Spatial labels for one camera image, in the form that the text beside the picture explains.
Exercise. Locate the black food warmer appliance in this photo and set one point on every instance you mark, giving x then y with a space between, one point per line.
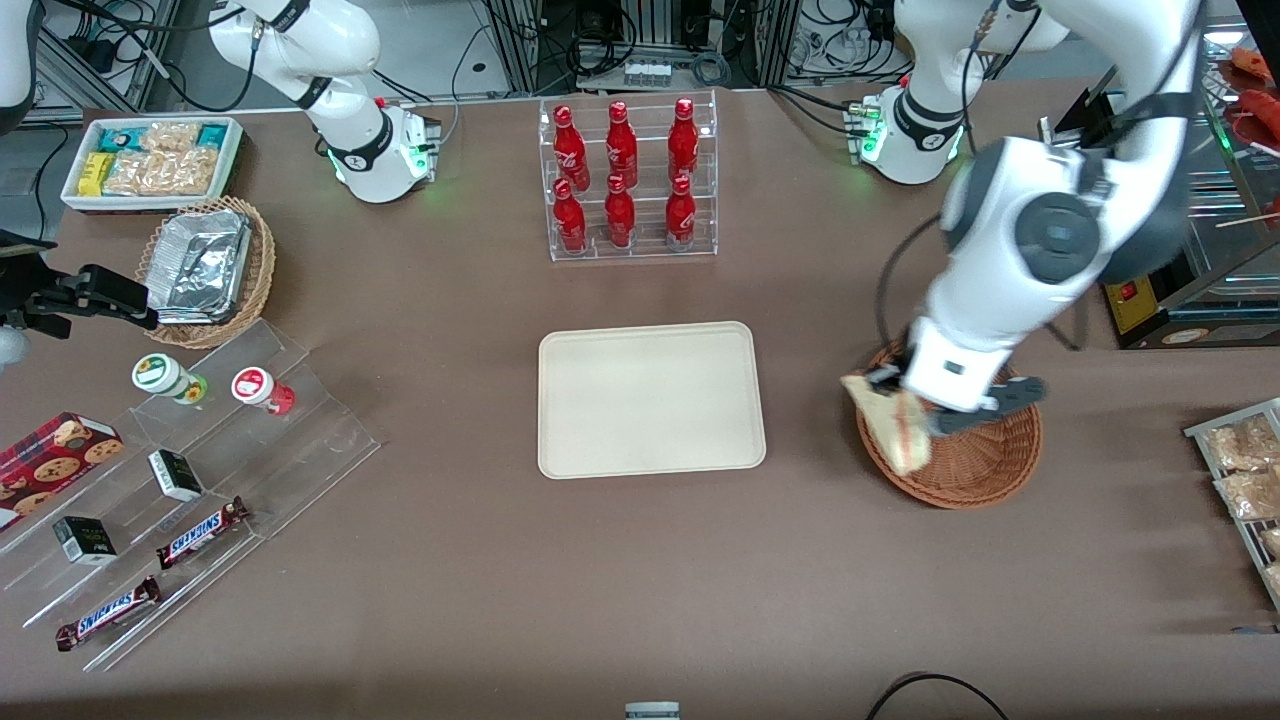
1230 300

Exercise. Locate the clear snack bag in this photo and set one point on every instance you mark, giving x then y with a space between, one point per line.
1240 445
1272 542
1250 495

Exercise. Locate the triangle sandwich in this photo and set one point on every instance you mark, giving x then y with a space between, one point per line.
895 425

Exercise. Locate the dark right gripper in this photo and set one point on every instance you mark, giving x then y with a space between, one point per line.
62 293

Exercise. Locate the stacked foil containers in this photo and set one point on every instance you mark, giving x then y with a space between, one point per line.
200 265

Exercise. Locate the cream plastic tray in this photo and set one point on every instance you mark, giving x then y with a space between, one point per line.
650 400

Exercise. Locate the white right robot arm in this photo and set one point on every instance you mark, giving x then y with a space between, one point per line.
340 60

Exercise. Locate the red cola bottle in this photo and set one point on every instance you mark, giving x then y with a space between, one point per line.
620 218
683 142
570 150
621 148
570 222
680 215

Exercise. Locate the teal snack packet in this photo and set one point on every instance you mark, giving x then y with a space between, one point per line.
213 135
120 138

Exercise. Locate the yellow snack packet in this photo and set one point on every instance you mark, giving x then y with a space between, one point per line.
95 173

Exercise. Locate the light wicker basket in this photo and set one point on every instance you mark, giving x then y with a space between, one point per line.
262 270

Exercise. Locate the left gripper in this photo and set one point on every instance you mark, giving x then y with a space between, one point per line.
884 379

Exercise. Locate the clear cracker bag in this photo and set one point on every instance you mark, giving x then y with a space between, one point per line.
160 172
170 136

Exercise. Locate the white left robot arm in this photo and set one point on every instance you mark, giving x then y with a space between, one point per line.
1040 230

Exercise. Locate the red cookie box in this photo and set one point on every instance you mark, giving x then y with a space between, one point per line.
50 465

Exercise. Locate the red lid cup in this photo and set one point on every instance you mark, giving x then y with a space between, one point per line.
255 386

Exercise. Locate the clear acrylic bottle rack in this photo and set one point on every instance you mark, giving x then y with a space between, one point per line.
645 250

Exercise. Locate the snickers bar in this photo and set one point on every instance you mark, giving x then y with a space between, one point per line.
108 613
200 533

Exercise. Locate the clear acrylic stepped display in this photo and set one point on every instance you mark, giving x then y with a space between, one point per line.
300 450

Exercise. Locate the small grey device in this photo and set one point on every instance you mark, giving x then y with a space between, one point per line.
652 711

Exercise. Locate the round brown wicker basket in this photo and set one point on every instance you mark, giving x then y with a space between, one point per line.
985 465

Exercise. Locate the white power strip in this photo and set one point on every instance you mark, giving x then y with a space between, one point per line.
647 72

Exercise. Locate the green lid cup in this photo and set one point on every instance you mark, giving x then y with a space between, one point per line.
160 374

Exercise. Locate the white rectangular bin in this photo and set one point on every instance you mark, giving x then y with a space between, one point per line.
230 165

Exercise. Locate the small black box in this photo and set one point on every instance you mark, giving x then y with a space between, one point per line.
175 475
85 540

